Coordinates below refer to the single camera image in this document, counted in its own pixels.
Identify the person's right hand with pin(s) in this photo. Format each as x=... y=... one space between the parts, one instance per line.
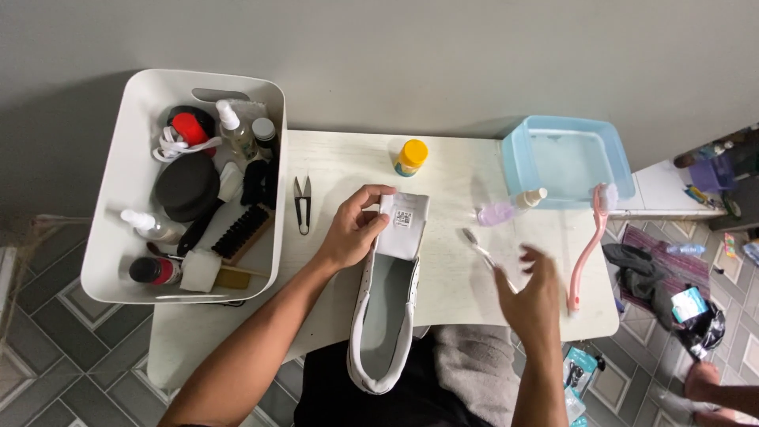
x=536 y=308

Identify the person's left hand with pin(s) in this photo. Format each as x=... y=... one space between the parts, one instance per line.
x=347 y=237

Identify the white sneaker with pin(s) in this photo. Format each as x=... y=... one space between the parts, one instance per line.
x=388 y=296

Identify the black thread snips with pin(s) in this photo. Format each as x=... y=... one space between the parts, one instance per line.
x=303 y=204

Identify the blue product packet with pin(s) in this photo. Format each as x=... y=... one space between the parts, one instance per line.
x=578 y=367

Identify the clear toothbrush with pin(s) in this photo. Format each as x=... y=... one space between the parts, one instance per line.
x=479 y=248

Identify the grey towel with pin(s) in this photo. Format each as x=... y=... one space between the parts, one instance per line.
x=474 y=367

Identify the yellow-capped small bottle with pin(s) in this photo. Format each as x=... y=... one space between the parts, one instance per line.
x=410 y=157

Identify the black bundled cloth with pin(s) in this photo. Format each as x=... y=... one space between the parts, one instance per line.
x=259 y=182

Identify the purple liquid spray bottle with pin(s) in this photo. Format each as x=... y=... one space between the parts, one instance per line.
x=498 y=212

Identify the wooden brush with black bristles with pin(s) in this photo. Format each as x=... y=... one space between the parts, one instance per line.
x=243 y=232

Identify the clear plastic packet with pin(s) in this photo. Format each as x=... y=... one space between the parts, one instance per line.
x=574 y=406

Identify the dark grey cloth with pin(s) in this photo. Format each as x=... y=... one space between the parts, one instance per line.
x=640 y=279

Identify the small wooden brush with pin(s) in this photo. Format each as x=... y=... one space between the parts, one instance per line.
x=234 y=277

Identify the dark bottle with grey cap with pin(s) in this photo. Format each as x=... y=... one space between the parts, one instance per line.
x=265 y=135

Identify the purple striped floor mat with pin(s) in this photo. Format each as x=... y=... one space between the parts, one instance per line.
x=682 y=273

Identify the white sponge block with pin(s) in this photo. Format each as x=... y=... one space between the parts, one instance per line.
x=200 y=270

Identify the clear spray bottle white nozzle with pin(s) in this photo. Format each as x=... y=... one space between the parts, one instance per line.
x=237 y=133
x=155 y=226

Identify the light blue plastic basin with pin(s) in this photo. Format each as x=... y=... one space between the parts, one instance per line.
x=563 y=157

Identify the clear plastic water bottle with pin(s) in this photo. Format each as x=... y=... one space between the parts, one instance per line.
x=685 y=249

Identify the black plastic bag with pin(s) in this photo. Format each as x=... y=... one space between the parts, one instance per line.
x=702 y=329

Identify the black round sponge applicator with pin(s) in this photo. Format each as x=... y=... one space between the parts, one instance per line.
x=187 y=185

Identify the person's black clothing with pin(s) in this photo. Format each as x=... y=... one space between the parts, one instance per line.
x=356 y=409

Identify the black bottle with red cap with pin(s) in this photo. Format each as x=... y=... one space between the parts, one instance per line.
x=190 y=127

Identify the black-capped bottle with red label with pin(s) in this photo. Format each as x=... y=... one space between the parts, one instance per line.
x=153 y=270

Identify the white shoelaces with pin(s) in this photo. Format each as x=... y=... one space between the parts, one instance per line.
x=169 y=146

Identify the heap of household clutter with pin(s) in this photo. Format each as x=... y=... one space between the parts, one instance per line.
x=720 y=172

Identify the white plastic storage basket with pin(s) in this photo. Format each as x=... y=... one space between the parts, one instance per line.
x=118 y=195

